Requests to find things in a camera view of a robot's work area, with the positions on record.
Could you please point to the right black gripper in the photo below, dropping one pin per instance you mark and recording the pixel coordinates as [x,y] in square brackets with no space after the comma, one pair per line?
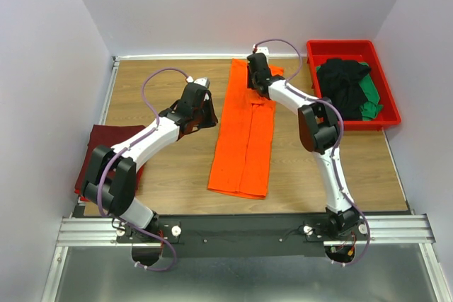
[255,73]

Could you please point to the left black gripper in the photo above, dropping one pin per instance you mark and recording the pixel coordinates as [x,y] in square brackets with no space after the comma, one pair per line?
[204,112]

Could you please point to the orange t shirt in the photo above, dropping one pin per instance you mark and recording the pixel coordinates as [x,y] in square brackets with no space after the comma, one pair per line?
[241,164]

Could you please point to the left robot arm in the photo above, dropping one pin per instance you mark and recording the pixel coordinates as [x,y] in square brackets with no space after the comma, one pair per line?
[118,192]

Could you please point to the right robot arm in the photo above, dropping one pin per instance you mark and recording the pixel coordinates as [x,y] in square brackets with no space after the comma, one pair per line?
[320,131]

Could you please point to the red plastic bin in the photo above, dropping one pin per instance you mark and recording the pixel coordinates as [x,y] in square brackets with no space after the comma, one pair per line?
[318,51]

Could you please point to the black t shirt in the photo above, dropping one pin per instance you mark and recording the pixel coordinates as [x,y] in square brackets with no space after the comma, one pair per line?
[339,80]

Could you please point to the bright red folded shirt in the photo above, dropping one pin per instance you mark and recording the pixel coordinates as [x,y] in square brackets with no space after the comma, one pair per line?
[139,177]

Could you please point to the dark red folded shirt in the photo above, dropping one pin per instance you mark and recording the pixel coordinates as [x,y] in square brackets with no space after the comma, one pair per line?
[107,136]

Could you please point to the green t shirt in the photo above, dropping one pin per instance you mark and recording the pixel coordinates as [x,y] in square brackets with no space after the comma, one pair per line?
[372,106]

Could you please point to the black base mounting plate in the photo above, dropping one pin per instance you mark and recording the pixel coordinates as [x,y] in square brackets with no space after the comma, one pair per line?
[245,235]

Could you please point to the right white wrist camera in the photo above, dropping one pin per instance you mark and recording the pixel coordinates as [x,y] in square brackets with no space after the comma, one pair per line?
[263,50]

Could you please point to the aluminium extrusion rail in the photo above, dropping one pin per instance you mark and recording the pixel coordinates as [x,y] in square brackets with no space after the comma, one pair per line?
[397,262]

